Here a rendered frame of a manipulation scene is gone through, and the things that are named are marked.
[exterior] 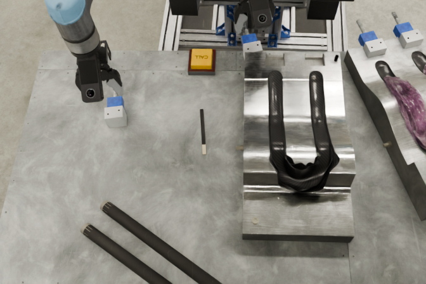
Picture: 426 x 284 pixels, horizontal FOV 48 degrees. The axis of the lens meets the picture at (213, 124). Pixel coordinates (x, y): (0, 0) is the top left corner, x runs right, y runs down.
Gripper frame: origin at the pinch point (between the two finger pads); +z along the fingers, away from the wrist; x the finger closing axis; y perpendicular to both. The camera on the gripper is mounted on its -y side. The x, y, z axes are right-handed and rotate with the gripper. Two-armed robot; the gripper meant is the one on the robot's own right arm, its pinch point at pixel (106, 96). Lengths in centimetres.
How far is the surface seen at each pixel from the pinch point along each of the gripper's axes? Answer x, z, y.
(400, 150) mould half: -72, 6, -22
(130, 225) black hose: -3.9, 8.0, -32.2
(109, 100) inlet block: 1.0, 8.7, 4.3
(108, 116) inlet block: 1.1, 7.5, -1.7
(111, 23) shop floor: 20, 91, 105
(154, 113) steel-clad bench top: -10.8, 12.8, 0.8
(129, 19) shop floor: 10, 91, 106
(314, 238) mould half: -47, 10, -40
